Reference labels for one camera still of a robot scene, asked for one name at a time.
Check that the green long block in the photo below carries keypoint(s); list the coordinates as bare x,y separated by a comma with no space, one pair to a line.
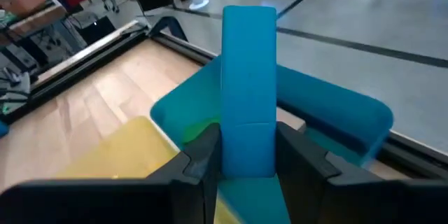
199,131

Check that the yellow plastic bin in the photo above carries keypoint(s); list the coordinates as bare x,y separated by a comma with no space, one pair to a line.
133,150

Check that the blue cube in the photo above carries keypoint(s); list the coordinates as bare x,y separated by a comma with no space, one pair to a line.
3,129

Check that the black case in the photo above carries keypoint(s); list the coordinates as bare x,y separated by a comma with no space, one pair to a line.
98,29

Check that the wide blue long block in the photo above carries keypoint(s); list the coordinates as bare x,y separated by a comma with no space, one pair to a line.
248,77

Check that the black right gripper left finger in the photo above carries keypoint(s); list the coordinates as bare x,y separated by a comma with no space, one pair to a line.
105,203

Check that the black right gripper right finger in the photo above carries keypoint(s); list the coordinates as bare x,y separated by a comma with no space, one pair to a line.
350,203

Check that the wooden workbench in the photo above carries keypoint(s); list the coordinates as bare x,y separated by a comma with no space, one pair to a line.
38,17

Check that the teal plastic bin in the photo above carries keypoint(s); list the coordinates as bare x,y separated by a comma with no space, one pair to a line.
332,108

